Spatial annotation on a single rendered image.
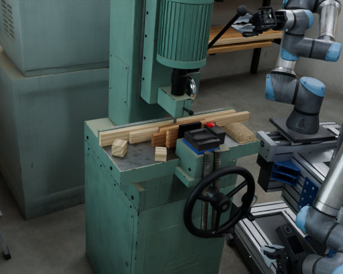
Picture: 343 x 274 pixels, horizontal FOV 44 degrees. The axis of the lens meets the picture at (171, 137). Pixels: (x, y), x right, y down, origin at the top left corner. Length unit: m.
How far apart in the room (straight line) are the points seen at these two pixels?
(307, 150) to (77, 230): 1.35
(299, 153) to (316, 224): 0.78
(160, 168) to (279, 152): 0.71
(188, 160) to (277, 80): 0.70
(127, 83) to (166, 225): 0.57
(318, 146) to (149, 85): 0.91
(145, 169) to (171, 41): 0.44
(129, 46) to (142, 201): 0.58
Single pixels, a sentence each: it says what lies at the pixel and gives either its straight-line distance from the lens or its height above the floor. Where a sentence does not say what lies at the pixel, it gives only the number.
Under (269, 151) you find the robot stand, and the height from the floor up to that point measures 0.74.
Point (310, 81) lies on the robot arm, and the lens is 2.00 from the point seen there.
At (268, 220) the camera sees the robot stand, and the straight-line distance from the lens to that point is 2.44.
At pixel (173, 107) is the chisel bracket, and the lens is 1.55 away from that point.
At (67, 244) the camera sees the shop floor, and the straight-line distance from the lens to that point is 2.46.
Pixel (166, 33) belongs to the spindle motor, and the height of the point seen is 1.31.
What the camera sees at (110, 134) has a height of 0.94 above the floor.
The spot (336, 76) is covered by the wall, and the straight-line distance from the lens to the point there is 5.12.
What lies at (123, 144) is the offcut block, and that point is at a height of 0.94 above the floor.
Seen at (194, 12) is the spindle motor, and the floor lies 1.39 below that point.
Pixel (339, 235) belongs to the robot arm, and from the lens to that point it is 1.30.
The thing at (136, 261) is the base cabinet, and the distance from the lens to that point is 1.71.
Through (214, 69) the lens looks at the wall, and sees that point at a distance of 4.83.
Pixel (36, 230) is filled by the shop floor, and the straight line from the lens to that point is 2.58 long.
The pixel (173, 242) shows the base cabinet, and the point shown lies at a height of 0.50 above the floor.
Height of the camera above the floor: 1.68
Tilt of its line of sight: 29 degrees down
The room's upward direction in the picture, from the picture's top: 6 degrees clockwise
